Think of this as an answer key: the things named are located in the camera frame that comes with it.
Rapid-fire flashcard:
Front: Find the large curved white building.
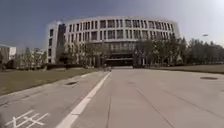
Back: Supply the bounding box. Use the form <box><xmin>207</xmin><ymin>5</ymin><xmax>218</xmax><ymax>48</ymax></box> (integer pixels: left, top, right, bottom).
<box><xmin>46</xmin><ymin>15</ymin><xmax>181</xmax><ymax>68</ymax></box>

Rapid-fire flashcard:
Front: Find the grey concrete road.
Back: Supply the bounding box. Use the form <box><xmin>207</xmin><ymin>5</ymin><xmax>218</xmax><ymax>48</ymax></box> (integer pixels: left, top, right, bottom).
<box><xmin>70</xmin><ymin>67</ymin><xmax>224</xmax><ymax>128</ymax></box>

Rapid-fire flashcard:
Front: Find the manhole cover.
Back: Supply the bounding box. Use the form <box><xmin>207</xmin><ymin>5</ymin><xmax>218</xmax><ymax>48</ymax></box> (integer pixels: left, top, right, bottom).
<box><xmin>200</xmin><ymin>76</ymin><xmax>219</xmax><ymax>81</ymax></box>
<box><xmin>64</xmin><ymin>81</ymin><xmax>78</xmax><ymax>86</ymax></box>

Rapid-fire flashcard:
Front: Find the white painted line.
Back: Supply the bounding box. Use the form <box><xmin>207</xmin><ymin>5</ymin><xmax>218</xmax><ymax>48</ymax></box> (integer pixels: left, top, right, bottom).
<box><xmin>54</xmin><ymin>71</ymin><xmax>112</xmax><ymax>128</ymax></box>

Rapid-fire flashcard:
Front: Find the dark hedge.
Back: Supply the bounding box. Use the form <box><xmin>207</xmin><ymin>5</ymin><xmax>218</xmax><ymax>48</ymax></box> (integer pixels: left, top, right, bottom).
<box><xmin>44</xmin><ymin>63</ymin><xmax>88</xmax><ymax>71</ymax></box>

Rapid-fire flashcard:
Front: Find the row of trees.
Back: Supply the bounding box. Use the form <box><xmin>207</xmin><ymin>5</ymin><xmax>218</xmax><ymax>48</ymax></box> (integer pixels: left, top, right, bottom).
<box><xmin>133</xmin><ymin>36</ymin><xmax>224</xmax><ymax>68</ymax></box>

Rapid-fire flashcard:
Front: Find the grey side lane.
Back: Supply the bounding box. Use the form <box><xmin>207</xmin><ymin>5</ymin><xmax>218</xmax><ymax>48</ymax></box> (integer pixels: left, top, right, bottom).
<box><xmin>0</xmin><ymin>70</ymin><xmax>110</xmax><ymax>128</ymax></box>

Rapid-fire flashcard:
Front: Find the dry grass lawn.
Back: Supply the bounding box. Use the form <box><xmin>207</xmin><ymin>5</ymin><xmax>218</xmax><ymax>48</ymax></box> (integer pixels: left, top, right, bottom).
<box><xmin>0</xmin><ymin>67</ymin><xmax>100</xmax><ymax>97</ymax></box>

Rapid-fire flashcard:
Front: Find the grass verge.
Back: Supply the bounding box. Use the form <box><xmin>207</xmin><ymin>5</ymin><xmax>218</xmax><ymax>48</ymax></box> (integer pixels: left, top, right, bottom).
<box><xmin>149</xmin><ymin>64</ymin><xmax>224</xmax><ymax>75</ymax></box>

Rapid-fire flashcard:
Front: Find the street lamp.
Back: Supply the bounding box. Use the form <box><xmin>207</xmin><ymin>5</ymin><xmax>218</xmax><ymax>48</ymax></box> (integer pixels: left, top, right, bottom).
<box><xmin>201</xmin><ymin>33</ymin><xmax>210</xmax><ymax>44</ymax></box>

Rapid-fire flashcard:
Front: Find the low white building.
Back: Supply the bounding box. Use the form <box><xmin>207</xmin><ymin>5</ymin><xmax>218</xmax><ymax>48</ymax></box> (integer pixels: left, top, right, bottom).
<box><xmin>0</xmin><ymin>44</ymin><xmax>18</xmax><ymax>65</ymax></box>

